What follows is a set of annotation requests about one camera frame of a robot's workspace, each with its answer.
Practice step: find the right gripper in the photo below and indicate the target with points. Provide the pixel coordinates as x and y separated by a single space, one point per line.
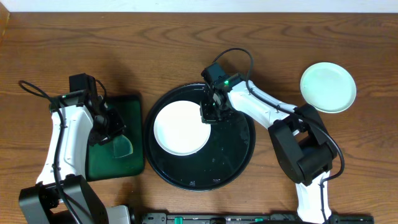
206 116

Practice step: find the pink plate with green stain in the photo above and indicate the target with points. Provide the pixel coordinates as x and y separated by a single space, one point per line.
179 130

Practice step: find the round black tray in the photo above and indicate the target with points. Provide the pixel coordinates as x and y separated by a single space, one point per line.
221 160

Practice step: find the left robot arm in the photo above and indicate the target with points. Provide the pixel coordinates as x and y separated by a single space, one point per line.
62 194

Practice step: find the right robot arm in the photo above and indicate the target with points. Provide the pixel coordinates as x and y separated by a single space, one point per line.
304 149

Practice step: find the green yellow sponge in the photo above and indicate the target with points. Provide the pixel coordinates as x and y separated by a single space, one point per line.
122 147

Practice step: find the green rectangular sponge tray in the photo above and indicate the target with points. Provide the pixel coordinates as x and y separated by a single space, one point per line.
100 162

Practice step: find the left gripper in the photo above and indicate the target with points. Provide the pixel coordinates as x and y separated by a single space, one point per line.
109 134

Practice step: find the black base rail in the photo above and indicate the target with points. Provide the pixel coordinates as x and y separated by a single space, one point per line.
248 218

